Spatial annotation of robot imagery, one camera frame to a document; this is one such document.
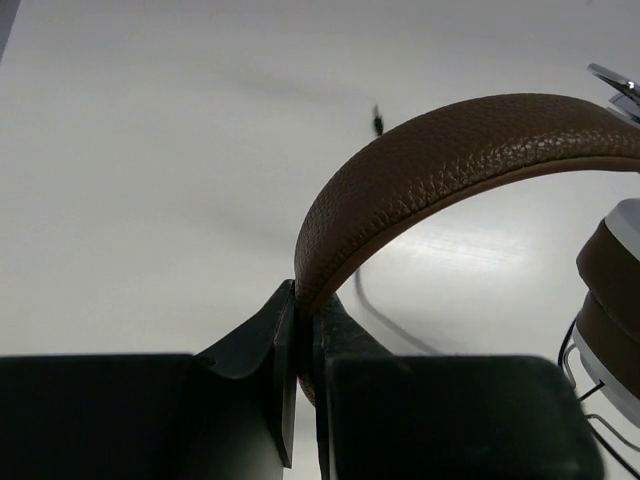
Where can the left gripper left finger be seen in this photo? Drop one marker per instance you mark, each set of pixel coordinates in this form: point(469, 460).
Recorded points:
point(225, 413)

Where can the brown silver headphones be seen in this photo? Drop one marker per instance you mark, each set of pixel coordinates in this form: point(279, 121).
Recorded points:
point(455, 152)

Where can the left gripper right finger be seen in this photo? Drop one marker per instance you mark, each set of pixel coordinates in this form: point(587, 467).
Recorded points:
point(385, 416)

